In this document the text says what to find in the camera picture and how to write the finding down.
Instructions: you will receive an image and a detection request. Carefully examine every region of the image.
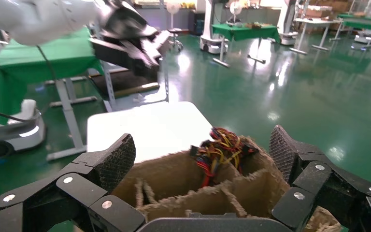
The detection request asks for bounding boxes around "grey perforated metal rack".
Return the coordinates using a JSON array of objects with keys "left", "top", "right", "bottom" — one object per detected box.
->
[{"left": 101, "top": 60, "right": 171, "bottom": 113}]

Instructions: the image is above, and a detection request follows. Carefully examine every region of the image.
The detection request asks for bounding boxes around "thick black floor cable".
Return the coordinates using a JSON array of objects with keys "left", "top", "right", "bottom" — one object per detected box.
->
[{"left": 0, "top": 105, "right": 30, "bottom": 124}]

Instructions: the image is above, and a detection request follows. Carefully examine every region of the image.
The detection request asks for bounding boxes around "green cloth covered table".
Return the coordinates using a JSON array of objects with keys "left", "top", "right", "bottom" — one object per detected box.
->
[
  {"left": 330, "top": 13, "right": 371, "bottom": 43},
  {"left": 211, "top": 22, "right": 282, "bottom": 69}
]

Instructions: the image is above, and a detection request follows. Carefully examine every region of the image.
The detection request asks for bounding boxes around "plain brown cardboard box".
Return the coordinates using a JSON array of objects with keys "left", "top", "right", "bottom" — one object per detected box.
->
[{"left": 304, "top": 4, "right": 334, "bottom": 19}]

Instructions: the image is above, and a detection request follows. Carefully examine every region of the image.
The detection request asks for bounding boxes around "white wheeled robot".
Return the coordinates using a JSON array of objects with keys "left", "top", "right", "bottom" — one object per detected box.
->
[
  {"left": 199, "top": 0, "right": 230, "bottom": 55},
  {"left": 276, "top": 0, "right": 300, "bottom": 46},
  {"left": 353, "top": 0, "right": 371, "bottom": 46}
]

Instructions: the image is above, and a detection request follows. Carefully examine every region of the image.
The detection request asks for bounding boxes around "grey power supply with wires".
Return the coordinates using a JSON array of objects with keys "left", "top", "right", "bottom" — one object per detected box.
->
[{"left": 190, "top": 126, "right": 260, "bottom": 189}]

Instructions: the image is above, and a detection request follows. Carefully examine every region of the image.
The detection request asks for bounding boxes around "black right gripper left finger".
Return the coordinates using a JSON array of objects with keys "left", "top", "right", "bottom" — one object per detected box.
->
[{"left": 0, "top": 132, "right": 146, "bottom": 232}]

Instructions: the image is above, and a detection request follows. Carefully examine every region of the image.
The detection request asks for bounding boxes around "large green tablecloth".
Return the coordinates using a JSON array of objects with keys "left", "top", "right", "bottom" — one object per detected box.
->
[{"left": 0, "top": 27, "right": 105, "bottom": 126}]

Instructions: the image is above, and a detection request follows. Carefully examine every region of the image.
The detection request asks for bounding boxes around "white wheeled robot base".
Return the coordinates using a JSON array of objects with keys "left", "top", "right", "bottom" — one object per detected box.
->
[{"left": 0, "top": 96, "right": 47, "bottom": 160}]

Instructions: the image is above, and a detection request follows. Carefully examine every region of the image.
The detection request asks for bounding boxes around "white table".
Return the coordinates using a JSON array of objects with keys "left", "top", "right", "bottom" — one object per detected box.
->
[{"left": 288, "top": 16, "right": 342, "bottom": 56}]

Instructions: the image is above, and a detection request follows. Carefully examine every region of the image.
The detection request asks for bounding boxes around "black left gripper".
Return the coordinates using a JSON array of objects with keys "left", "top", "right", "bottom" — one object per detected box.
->
[{"left": 89, "top": 0, "right": 172, "bottom": 79}]

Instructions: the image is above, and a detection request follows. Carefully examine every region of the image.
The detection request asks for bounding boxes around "dark floor mat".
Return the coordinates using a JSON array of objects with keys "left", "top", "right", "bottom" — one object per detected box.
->
[{"left": 90, "top": 70, "right": 161, "bottom": 99}]

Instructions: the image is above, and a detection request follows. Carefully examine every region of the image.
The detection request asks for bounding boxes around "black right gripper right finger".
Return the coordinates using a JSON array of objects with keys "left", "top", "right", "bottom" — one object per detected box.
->
[{"left": 269, "top": 125, "right": 371, "bottom": 232}]

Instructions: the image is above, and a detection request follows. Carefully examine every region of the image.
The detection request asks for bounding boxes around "white pedestal fan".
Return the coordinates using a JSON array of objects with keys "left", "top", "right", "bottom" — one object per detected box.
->
[
  {"left": 228, "top": 0, "right": 244, "bottom": 27},
  {"left": 165, "top": 1, "right": 184, "bottom": 53}
]

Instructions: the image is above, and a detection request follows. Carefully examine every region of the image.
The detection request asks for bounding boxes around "grey metal table frame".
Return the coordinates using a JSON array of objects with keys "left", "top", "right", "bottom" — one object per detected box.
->
[{"left": 45, "top": 76, "right": 99, "bottom": 161}]

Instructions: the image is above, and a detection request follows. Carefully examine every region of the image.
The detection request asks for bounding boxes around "divided brown cardboard box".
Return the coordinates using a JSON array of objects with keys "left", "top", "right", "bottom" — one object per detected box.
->
[{"left": 110, "top": 136, "right": 343, "bottom": 232}]

